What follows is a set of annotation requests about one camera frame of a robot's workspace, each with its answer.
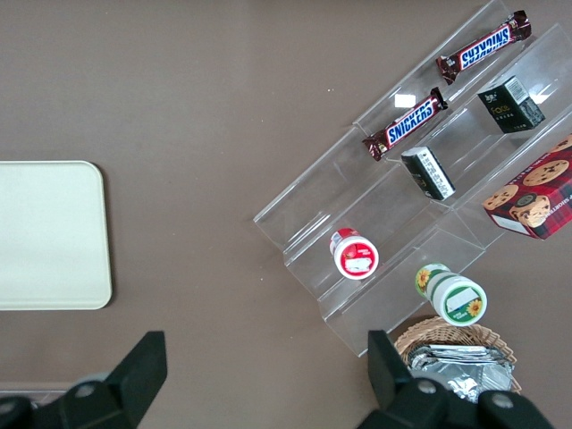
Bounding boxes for cream plastic tray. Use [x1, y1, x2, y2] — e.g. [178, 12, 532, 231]
[0, 160, 113, 312]

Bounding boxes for green lid yogurt cup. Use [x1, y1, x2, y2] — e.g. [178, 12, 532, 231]
[413, 262, 488, 326]

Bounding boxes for red lid yogurt cup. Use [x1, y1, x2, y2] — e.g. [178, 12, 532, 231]
[328, 226, 381, 282]

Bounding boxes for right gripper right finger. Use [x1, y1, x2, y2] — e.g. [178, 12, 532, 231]
[357, 329, 555, 429]

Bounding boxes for clear acrylic stepped shelf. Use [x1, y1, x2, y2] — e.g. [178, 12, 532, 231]
[252, 0, 572, 358]

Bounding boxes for Snickers chocolate bar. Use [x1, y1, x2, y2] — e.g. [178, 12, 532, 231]
[435, 9, 533, 86]
[361, 87, 449, 163]

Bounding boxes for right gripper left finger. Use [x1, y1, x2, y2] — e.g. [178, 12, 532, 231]
[0, 330, 169, 429]

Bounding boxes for light wicker basket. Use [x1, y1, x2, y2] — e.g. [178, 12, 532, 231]
[392, 315, 524, 397]

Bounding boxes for red tartan cookie box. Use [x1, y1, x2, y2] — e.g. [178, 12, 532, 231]
[481, 133, 572, 241]

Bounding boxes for small black carton box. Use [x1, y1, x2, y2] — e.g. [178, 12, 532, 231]
[476, 74, 546, 135]
[400, 146, 457, 201]

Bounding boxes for silver foil packets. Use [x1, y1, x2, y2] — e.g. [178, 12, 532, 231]
[408, 343, 516, 406]

